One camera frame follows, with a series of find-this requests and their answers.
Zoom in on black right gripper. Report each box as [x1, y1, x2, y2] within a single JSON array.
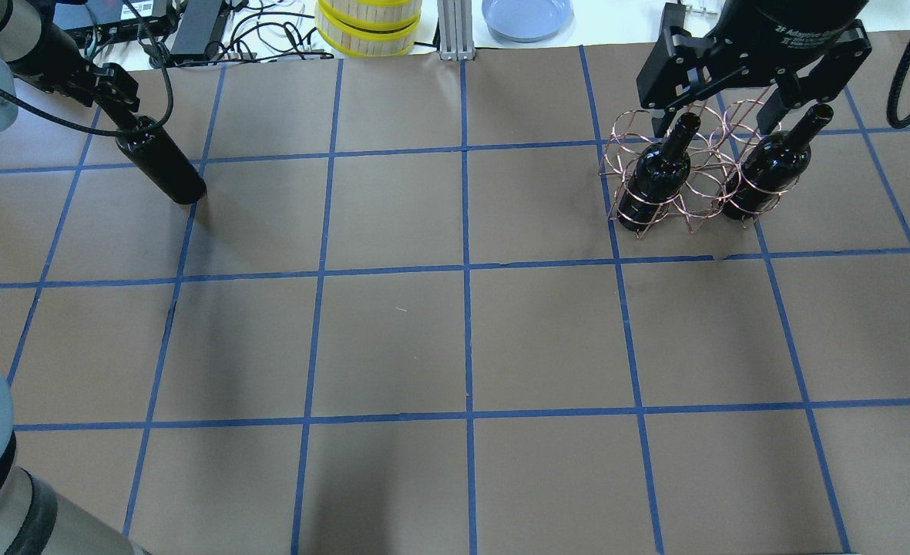
[[636, 1, 871, 140]]

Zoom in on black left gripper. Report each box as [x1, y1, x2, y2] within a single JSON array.
[[8, 22, 140, 136]]

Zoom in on dark glass wine bottle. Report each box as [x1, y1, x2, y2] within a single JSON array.
[[116, 116, 207, 205]]

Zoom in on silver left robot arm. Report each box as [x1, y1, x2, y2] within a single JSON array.
[[0, 1, 140, 132]]

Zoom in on dark wine bottle in basket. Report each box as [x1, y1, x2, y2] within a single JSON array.
[[616, 112, 701, 234]]

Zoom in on yellow rimmed wooden steamer basket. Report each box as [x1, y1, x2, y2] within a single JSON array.
[[314, 1, 422, 59]]

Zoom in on blue plate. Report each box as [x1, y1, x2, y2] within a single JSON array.
[[482, 1, 573, 43]]

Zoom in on copper wire wine basket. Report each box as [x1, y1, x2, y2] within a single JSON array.
[[599, 97, 787, 234]]

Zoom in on aluminium frame post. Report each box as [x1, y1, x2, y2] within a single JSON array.
[[436, 0, 476, 61]]

